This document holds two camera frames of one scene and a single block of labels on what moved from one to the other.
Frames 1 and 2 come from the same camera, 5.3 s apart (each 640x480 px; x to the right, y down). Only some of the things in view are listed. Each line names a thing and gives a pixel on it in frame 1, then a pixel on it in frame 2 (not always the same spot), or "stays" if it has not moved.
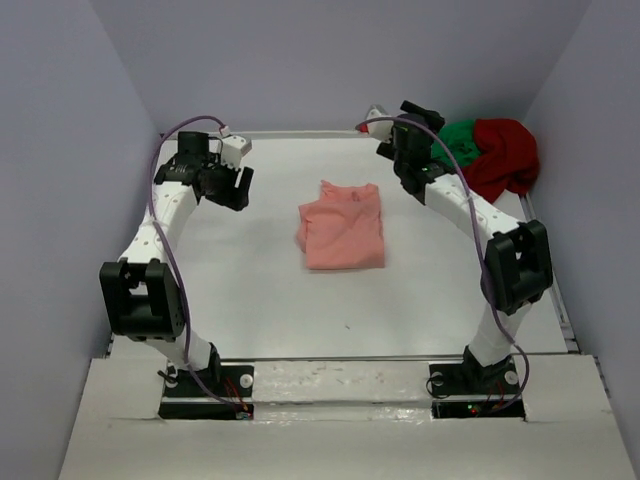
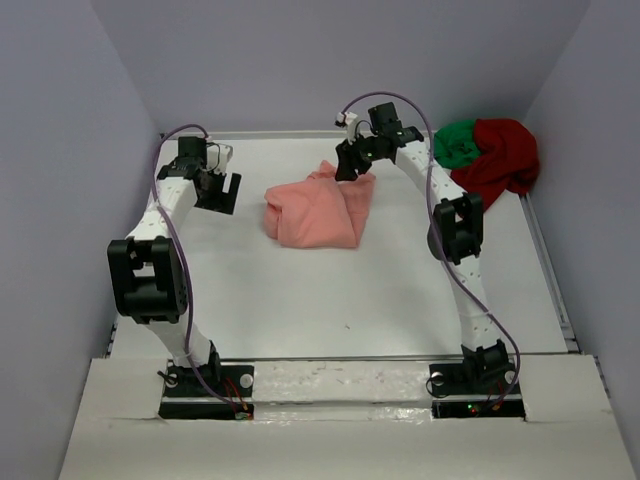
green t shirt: x=458 y=138 stays
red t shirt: x=509 y=159 stays
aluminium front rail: x=342 y=357 stays
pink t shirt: x=342 y=229 -> x=319 y=211
